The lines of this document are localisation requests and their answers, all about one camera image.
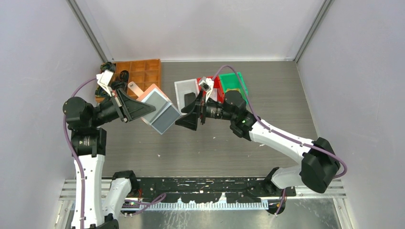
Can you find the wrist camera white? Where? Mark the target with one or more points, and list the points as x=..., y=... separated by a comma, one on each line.
x=207, y=85
x=104, y=80

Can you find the orange compartment tray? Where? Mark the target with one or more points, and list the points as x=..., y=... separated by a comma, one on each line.
x=142, y=72

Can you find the aluminium rail front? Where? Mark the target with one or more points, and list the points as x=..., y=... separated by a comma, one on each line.
x=335, y=190

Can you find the black coiled strap small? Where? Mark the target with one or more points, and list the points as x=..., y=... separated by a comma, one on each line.
x=124, y=76

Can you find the black card in white bin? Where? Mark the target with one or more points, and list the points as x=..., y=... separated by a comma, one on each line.
x=190, y=100

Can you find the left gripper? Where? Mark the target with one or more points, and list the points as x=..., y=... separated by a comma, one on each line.
x=130, y=109

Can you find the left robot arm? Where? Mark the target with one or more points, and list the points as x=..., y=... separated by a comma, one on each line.
x=87, y=143

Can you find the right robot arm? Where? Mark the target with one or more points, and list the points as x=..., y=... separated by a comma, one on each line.
x=314, y=168

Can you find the green plastic bin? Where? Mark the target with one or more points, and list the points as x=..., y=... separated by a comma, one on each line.
x=230, y=81

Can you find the white plastic bin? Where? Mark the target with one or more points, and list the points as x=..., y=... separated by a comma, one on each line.
x=185, y=87

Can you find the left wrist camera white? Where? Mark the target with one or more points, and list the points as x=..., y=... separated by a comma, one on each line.
x=104, y=80

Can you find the red plastic bin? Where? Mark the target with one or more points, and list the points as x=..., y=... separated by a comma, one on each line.
x=218, y=92

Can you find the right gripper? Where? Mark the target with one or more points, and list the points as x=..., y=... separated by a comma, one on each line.
x=190, y=120

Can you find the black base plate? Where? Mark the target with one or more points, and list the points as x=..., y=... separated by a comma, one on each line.
x=201, y=189

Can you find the pink leather card holder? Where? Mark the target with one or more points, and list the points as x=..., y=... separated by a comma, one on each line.
x=165, y=114

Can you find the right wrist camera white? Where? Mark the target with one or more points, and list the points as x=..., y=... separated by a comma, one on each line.
x=207, y=85

